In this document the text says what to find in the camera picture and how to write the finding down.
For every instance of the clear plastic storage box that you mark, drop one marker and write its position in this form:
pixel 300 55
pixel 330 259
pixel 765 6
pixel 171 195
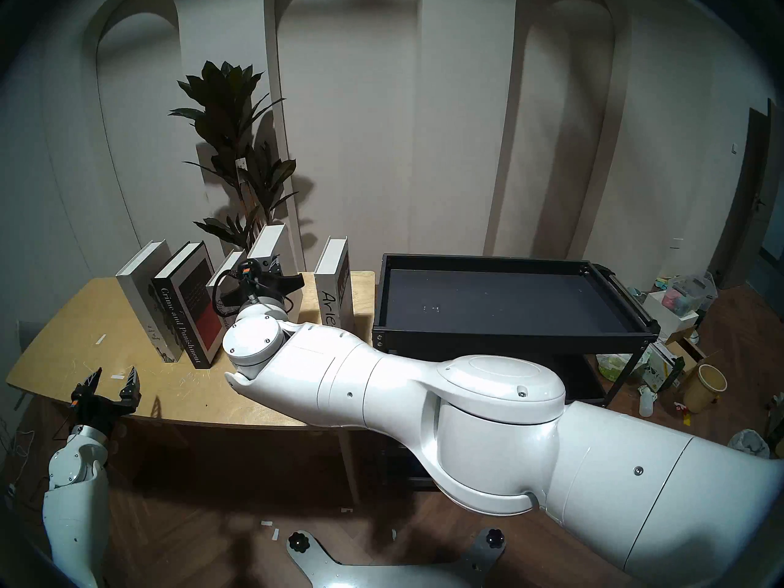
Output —
pixel 692 293

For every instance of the grey metal robot base plate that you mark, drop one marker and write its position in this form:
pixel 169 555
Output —
pixel 392 577

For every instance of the white cardboard box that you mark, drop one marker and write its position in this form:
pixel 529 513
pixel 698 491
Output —
pixel 664 323

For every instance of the light wooden display table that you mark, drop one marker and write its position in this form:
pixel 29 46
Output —
pixel 184 397

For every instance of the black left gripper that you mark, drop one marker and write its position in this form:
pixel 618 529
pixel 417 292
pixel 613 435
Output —
pixel 98 412

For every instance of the black Crime and Punishment book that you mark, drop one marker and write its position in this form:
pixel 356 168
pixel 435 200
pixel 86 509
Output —
pixel 190 311

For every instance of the brown cardboard box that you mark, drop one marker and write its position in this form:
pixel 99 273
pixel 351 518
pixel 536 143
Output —
pixel 686 351

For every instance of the dark green potted plant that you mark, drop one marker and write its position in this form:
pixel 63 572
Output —
pixel 223 103

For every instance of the beige paper bucket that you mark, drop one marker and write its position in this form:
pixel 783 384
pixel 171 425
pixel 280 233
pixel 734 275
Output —
pixel 704 391

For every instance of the black metal shelf cart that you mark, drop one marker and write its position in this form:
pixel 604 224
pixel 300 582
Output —
pixel 490 311

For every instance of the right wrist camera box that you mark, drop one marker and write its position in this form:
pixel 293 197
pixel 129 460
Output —
pixel 257 267

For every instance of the white Design Hotels yearbook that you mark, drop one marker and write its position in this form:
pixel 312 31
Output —
pixel 266 244

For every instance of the green and white carton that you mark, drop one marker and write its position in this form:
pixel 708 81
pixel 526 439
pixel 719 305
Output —
pixel 661 363

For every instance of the small white bottle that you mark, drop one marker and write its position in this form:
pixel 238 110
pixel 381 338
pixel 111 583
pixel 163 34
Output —
pixel 647 404

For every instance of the grey Discontent book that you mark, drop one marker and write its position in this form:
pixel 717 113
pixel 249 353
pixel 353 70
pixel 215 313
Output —
pixel 223 268

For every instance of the black base knob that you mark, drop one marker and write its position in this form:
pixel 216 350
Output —
pixel 299 542
pixel 493 538

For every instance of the light green plastic bag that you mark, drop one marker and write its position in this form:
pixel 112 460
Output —
pixel 615 366

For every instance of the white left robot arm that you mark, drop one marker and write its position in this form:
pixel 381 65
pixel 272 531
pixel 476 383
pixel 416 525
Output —
pixel 73 513

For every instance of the grey Statue of Liberty book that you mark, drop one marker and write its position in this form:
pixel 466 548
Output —
pixel 144 299

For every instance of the white Arletta book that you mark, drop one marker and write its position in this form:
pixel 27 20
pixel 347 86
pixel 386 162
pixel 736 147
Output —
pixel 334 286

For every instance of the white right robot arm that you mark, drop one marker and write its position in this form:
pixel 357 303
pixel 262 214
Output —
pixel 490 409

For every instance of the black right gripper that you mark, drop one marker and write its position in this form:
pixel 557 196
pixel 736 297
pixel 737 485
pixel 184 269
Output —
pixel 263 291

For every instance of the white bin with bag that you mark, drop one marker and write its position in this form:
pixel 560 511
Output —
pixel 750 443

